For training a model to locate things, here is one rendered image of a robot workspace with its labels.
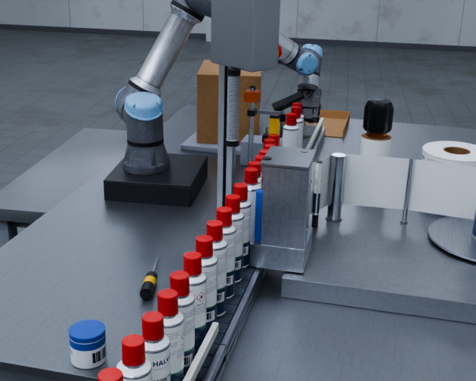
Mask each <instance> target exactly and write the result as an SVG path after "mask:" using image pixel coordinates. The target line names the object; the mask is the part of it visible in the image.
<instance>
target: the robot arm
mask: <svg viewBox="0 0 476 381"><path fill-rule="evenodd" d="M170 5H171V9H172V12H171V13H170V15H169V17H168V19H167V21H166V22H165V25H164V27H163V28H162V30H161V32H160V34H159V36H158V38H157V39H156V41H155V43H154V45H153V47H152V48H151V50H150V53H149V54H148V56H147V58H146V60H145V61H144V64H143V66H142V67H141V69H140V71H139V73H138V75H137V76H136V77H132V78H130V79H129V81H128V84H127V85H126V86H125V87H124V88H122V89H121V90H120V91H119V93H118V94H117V96H116V100H115V105H116V111H117V113H118V115H119V117H120V118H121V119H122V120H123V121H124V122H125V124H126V131H127V148H126V151H125V156H124V159H123V169H124V170H125V171H126V172H129V173H131V174H136V175H154V174H158V173H161V172H164V171H166V170H168V169H169V167H170V159H169V157H168V153H167V151H166V148H165V145H164V137H163V115H162V112H163V105H162V100H161V98H160V97H161V93H160V87H161V86H162V84H163V82H164V80H165V78H166V76H167V75H168V72H169V71H170V69H171V68H172V65H173V63H174V62H175V60H176V58H177V56H178V55H179V53H180V51H181V49H182V47H183V46H184V43H185V42H186V40H187V38H188V36H189V34H190V32H191V31H192V29H193V27H194V25H196V24H198V23H201V22H202V20H203V18H204V17H205V16H207V17H210V18H212V0H172V2H171V4H170ZM279 45H280V46H281V48H282V54H281V56H280V57H279V58H278V63H279V64H282V65H284V66H286V67H288V68H290V69H292V70H294V71H296V72H297V73H298V90H297V93H295V94H292V95H290V96H288V97H286V98H284V99H282V100H279V101H277V102H274V103H272V106H273V108H274V110H275V111H282V110H285V109H286V108H288V107H291V106H292V103H295V102H299V103H302V113H301V114H302V115H303V116H304V131H303V139H307V138H311V136H312V134H311V130H310V129H308V128H307V125H306V122H308V123H319V120H320V111H321V109H322V107H321V104H320V99H321V95H322V89H321V88H318V87H319V81H320V69H321V63H322V60H323V59H322V56H323V50H322V48H321V47H320V46H319V45H312V44H306V45H304V46H303V47H301V46H299V45H298V44H296V43H295V42H293V41H292V40H291V39H289V38H288V37H287V36H285V35H283V34H282V33H281V32H279ZM308 94H309V95H308ZM320 108H321V109H320Z"/></svg>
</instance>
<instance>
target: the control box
mask: <svg viewBox="0 0 476 381"><path fill-rule="evenodd" d="M279 31H280V0H212V21H211V62H212V63H214V64H220V65H223V66H227V67H233V68H236V69H239V70H245V71H249V72H252V73H253V72H258V71H263V70H272V69H276V68H277V65H278V56H279V49H278V48H279Z"/></svg>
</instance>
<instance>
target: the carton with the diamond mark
mask: <svg viewBox="0 0 476 381"><path fill-rule="evenodd" d="M218 76H219V64H216V63H212V62H211V61H210V60H204V61H203V62H202V66H201V67H200V69H199V72H198V73H197V103H196V142H197V144H217V143H218ZM250 85H255V86H256V87H255V90H261V71H258V72H253V73H252V72H249V71H245V70H241V75H240V89H239V90H240V93H239V96H240V98H239V101H240V103H239V122H238V123H239V129H238V130H239V131H238V132H239V134H238V135H239V136H238V139H239V145H240V142H241V140H242V139H244V137H245V136H246V135H248V134H249V116H247V110H248V109H249V105H250V103H249V102H244V92H245V91H246V90H247V89H250ZM260 101H261V100H260ZM260 101H259V102H258V103H255V108H257V114H256V115H255V117H254V135H259V122H260V114H259V113H258V110H260Z"/></svg>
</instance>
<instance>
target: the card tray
mask: <svg viewBox="0 0 476 381"><path fill-rule="evenodd" d="M350 113H351V112H350V111H340V110H321V111H320V119H321V118H324V121H323V125H322V127H326V129H325V137H334V138H344V136H345V132H346V129H347V127H348V123H349V120H350ZM319 121H320V120H319ZM306 125H318V123H308V122H306Z"/></svg>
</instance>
